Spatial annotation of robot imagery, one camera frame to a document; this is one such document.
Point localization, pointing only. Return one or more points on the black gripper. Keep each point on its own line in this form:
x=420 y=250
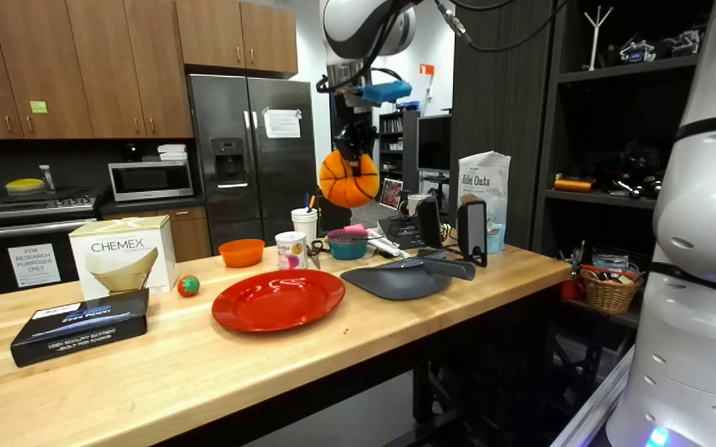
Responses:
x=354 y=124

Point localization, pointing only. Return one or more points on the orange plush basketball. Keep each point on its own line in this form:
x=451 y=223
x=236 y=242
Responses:
x=337 y=190

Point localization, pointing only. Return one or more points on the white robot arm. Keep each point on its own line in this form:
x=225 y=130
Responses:
x=707 y=250

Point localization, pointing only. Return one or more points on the red plate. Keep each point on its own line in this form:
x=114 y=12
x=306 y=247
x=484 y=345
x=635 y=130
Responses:
x=278 y=300

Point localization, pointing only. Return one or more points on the white paper cup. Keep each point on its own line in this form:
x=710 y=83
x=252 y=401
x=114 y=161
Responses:
x=305 y=223

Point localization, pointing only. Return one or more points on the teal bowl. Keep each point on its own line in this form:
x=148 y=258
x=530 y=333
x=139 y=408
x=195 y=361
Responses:
x=349 y=247

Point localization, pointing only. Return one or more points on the white plastic utensil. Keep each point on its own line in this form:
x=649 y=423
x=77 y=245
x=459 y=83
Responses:
x=384 y=247

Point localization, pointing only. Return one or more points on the black tablet stand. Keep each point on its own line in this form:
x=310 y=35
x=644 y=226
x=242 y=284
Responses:
x=428 y=222
x=474 y=233

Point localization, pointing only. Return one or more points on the white paper notice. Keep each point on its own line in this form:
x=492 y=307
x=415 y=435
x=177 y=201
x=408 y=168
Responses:
x=282 y=122

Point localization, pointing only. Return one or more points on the white mug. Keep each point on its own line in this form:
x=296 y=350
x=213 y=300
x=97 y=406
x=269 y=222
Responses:
x=291 y=251

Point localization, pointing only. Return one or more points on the stainless steel refrigerator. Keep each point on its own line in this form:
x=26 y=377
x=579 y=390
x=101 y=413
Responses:
x=242 y=164

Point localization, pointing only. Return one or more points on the clear plastic bag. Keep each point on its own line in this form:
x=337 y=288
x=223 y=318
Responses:
x=490 y=182

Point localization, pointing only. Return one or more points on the orange bowl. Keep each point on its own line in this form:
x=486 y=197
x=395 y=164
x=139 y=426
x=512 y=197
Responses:
x=242 y=254

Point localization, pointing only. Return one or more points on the wooden lower cabinet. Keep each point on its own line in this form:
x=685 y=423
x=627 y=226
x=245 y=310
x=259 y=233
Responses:
x=190 y=233

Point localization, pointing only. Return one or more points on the orange object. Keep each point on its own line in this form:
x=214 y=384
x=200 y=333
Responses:
x=573 y=184

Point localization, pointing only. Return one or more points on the small red green ball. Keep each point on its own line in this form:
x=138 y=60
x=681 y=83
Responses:
x=190 y=287

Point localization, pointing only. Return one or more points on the silver microwave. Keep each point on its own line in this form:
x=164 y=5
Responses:
x=150 y=180

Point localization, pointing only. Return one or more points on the dark shelving unit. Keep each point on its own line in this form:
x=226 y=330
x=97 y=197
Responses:
x=598 y=140

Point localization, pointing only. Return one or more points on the white Chemex filter box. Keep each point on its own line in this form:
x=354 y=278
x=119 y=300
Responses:
x=122 y=251

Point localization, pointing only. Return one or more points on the white branch figurine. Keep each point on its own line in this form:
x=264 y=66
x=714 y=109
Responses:
x=598 y=38

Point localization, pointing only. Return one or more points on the wicker basket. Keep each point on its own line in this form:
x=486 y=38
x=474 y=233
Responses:
x=609 y=294

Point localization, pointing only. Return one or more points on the wooden upper cabinets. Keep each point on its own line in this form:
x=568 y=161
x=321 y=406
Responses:
x=85 y=58

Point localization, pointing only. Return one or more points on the clear bottle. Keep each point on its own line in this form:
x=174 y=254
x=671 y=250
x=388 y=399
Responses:
x=48 y=176

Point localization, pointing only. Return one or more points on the black flat box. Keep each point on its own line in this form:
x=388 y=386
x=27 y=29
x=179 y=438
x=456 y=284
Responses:
x=81 y=327

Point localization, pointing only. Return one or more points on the green sticky note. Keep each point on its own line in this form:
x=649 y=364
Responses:
x=39 y=108

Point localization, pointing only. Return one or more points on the yellow bowl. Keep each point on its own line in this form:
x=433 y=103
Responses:
x=26 y=186

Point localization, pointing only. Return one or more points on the white printed sign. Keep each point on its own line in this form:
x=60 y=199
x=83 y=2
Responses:
x=34 y=264

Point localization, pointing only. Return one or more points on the black oven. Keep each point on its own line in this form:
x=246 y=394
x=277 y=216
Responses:
x=10 y=226

